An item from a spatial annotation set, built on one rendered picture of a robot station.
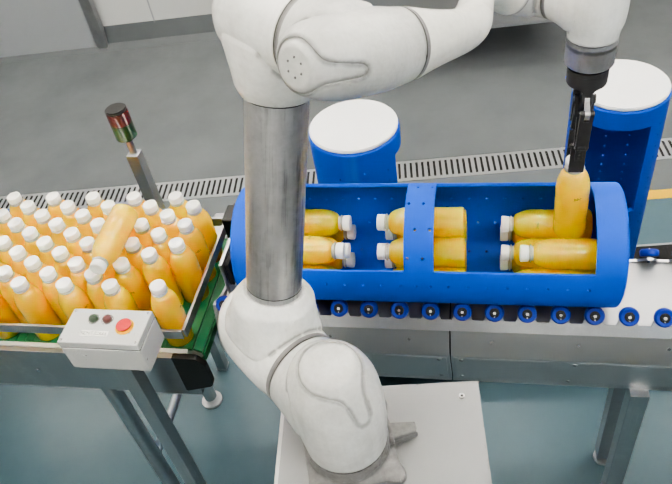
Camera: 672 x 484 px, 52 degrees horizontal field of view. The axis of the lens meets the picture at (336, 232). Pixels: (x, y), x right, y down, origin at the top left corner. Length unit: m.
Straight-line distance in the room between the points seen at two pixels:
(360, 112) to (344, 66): 1.37
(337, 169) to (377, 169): 0.12
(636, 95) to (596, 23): 1.00
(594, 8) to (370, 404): 0.75
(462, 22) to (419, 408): 0.75
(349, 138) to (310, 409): 1.14
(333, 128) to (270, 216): 1.08
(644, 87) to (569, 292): 0.91
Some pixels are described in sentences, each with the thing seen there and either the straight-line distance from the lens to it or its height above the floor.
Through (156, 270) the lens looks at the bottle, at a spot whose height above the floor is 1.06.
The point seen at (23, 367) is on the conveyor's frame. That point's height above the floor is 0.82.
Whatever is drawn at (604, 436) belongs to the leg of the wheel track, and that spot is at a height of 0.18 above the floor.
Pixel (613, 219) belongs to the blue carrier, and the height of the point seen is 1.22.
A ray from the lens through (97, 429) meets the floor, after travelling 2.96.
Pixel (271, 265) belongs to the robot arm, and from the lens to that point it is 1.17.
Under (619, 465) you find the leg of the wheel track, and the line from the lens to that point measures 2.32.
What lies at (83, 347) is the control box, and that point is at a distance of 1.70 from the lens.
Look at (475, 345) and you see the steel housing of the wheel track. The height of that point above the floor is 0.87.
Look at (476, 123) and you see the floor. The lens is 3.92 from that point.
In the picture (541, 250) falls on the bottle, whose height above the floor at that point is 1.14.
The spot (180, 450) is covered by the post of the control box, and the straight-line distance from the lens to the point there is 2.10.
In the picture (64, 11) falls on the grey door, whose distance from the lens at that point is 5.44.
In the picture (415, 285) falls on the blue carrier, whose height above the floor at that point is 1.09.
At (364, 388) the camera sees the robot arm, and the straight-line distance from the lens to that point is 1.15.
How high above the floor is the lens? 2.27
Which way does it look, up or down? 43 degrees down
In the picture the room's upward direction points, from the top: 11 degrees counter-clockwise
